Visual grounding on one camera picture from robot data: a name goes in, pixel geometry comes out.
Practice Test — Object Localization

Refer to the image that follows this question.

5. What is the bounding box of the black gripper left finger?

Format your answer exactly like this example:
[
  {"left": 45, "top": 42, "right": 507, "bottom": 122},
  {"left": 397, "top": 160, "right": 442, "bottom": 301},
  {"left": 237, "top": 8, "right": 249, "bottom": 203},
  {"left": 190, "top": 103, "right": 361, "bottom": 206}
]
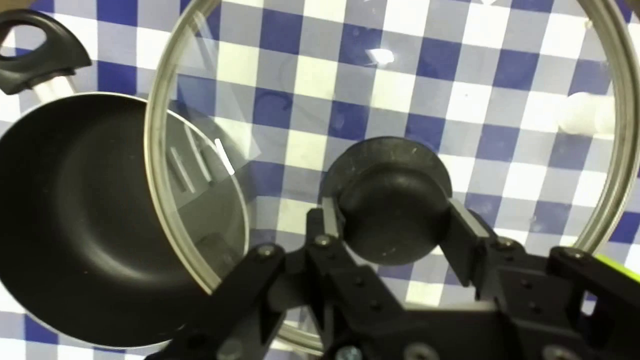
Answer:
[{"left": 147, "top": 197, "right": 407, "bottom": 360}]

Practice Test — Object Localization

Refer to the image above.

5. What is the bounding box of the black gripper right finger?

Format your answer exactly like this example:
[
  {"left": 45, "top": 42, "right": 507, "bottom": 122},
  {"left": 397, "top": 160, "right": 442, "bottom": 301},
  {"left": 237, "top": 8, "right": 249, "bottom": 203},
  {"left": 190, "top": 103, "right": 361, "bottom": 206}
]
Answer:
[{"left": 437, "top": 199, "right": 640, "bottom": 360}]

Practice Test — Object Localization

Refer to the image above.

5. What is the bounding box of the glass lid with black knob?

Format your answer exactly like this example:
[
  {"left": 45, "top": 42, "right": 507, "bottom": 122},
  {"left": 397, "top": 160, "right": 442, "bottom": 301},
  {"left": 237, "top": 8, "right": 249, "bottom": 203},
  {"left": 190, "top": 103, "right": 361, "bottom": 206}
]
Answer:
[{"left": 143, "top": 0, "right": 640, "bottom": 357}]

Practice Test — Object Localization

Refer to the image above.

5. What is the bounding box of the black cooking pot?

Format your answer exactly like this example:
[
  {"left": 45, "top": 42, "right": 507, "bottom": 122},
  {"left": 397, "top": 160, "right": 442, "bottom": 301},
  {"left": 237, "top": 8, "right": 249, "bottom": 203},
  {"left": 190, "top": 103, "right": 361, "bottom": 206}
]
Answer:
[{"left": 0, "top": 8, "right": 251, "bottom": 353}]

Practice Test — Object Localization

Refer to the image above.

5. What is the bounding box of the small white object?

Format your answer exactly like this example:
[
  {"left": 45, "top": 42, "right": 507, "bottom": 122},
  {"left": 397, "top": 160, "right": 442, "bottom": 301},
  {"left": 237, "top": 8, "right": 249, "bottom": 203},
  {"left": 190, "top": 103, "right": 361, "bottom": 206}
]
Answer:
[{"left": 555, "top": 89, "right": 617, "bottom": 138}]

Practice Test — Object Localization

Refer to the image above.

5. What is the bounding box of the blue white checkered tablecloth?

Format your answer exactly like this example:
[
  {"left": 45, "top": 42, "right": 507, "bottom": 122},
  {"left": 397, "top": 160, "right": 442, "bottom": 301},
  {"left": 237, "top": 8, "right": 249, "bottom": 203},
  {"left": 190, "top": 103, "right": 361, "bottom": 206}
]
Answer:
[{"left": 0, "top": 0, "right": 640, "bottom": 360}]

